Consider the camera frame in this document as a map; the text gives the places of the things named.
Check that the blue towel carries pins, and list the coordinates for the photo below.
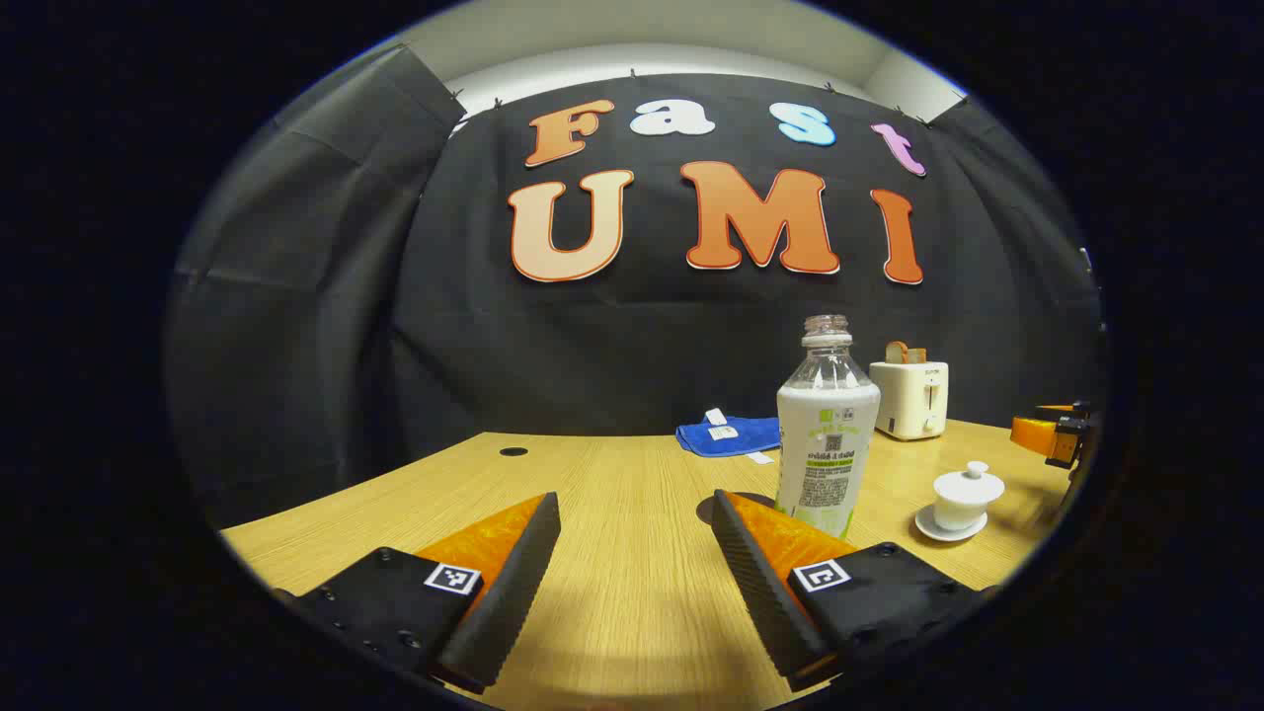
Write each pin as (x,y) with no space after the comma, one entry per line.
(726,436)

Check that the black backdrop cloth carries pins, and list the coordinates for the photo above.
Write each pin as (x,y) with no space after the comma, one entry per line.
(642,346)

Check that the cream toaster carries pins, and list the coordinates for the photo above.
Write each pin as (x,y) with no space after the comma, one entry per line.
(908,400)

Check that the white saucer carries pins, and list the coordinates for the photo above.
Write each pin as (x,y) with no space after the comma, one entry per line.
(933,529)

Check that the white teacup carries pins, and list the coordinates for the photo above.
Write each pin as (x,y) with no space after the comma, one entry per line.
(960,515)

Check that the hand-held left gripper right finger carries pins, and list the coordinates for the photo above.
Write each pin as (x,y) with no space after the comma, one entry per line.
(755,592)

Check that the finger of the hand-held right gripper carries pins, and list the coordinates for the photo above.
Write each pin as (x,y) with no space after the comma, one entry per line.
(1065,409)
(1032,433)

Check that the clear water bottle green label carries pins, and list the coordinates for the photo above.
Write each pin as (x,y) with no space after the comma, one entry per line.
(828,434)

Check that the dark round coaster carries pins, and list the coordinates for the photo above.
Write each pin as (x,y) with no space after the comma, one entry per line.
(703,511)

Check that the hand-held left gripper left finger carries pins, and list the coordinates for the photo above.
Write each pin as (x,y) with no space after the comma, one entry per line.
(509,592)

